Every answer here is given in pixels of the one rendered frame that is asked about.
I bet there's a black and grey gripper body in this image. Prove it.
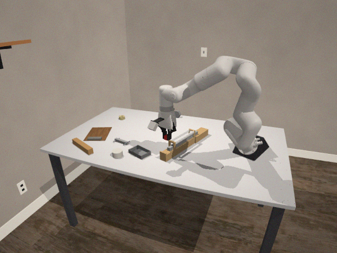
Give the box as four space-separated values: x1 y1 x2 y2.
158 110 176 130

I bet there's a brown wooden clipboard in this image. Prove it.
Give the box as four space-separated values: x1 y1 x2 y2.
84 127 111 141

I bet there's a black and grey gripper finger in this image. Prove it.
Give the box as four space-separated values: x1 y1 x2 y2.
158 125 167 139
167 123 176 141

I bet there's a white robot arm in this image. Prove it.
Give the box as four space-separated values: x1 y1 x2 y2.
159 56 263 155

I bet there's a wooden batten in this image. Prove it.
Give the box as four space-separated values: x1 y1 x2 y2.
72 138 93 155

